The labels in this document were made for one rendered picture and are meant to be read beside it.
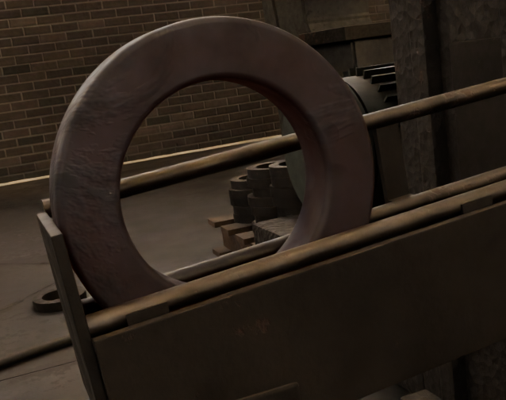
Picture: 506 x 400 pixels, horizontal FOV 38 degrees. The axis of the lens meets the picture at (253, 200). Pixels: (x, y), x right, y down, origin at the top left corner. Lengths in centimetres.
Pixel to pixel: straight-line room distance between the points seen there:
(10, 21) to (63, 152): 613
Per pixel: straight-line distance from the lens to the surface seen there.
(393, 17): 135
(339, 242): 41
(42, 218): 41
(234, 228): 272
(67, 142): 38
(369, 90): 185
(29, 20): 651
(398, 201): 51
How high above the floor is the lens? 74
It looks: 11 degrees down
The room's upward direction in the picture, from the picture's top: 8 degrees counter-clockwise
